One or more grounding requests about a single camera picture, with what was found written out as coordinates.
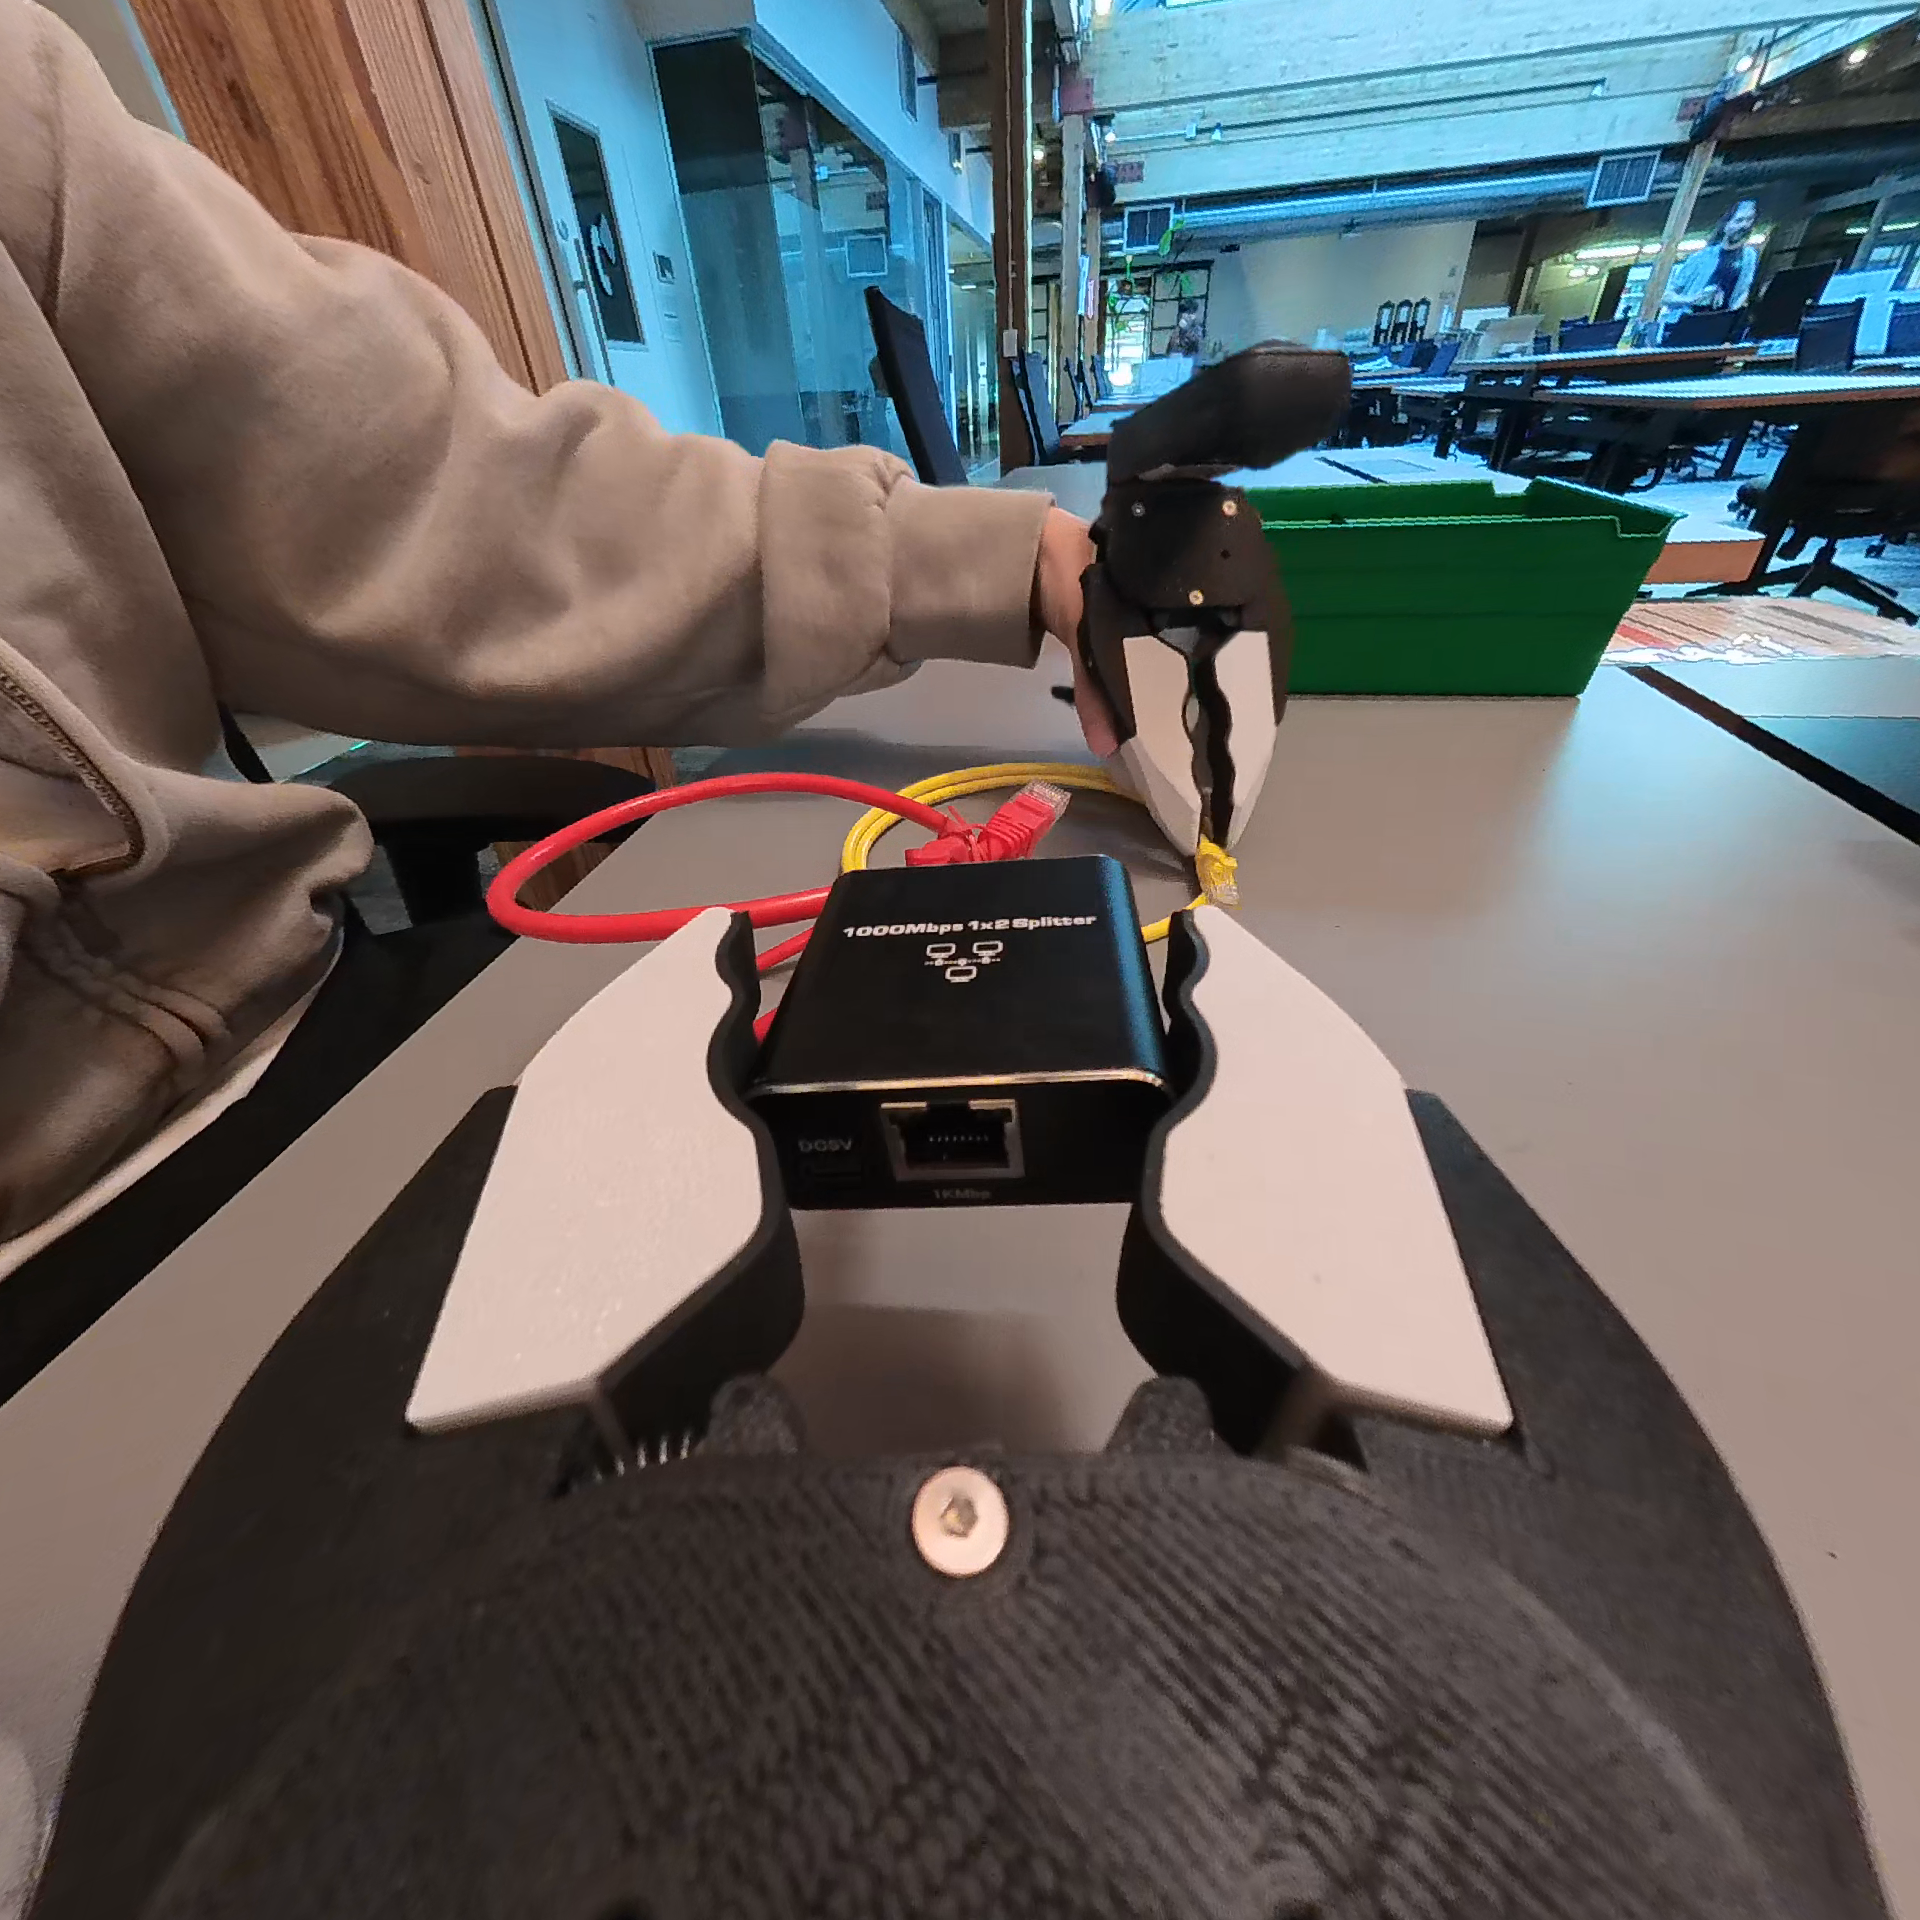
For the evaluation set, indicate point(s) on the person's grey hoodie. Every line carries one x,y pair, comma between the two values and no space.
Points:
151,900

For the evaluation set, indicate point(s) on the person's left forearm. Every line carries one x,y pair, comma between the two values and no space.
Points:
750,572

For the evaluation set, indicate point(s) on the black ethernet splitter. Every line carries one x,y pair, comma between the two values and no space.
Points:
961,991

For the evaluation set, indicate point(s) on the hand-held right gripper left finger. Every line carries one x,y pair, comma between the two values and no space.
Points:
603,1200

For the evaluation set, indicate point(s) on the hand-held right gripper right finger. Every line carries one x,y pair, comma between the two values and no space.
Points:
1323,1200

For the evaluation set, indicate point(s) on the wooden door panel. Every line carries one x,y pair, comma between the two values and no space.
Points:
332,180

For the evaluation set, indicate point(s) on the black office chair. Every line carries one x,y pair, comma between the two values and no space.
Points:
481,812

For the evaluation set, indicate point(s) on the person's left hand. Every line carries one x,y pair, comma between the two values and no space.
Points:
1059,601

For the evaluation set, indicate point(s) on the green plastic bin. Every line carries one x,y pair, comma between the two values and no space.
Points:
1440,586

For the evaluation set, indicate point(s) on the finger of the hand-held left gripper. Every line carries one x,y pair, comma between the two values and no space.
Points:
1164,751
1252,720

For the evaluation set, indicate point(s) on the printed paper sheet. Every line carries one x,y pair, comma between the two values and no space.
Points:
1773,632

